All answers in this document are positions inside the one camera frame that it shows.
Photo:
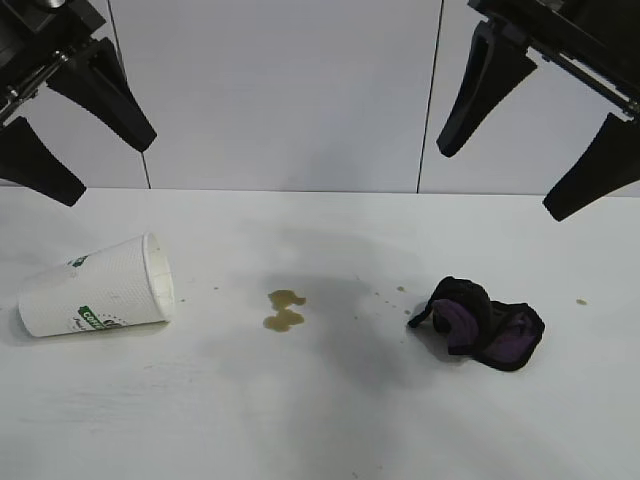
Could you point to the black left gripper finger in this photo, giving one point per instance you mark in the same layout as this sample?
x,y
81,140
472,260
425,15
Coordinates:
x,y
110,100
35,160

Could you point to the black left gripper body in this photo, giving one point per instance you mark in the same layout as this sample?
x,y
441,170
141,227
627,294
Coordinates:
x,y
45,35

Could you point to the brown spilled coffee puddle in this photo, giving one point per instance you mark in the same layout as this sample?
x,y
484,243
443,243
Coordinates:
x,y
280,322

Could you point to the white paper coffee cup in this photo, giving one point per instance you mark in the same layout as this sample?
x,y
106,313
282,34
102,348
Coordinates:
x,y
100,290

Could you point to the black and purple cloth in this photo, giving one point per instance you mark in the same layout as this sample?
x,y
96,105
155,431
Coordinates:
x,y
475,305

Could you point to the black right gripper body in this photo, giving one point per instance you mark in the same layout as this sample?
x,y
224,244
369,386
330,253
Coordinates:
x,y
575,25

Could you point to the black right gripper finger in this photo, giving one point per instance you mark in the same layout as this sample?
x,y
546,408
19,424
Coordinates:
x,y
595,175
480,95

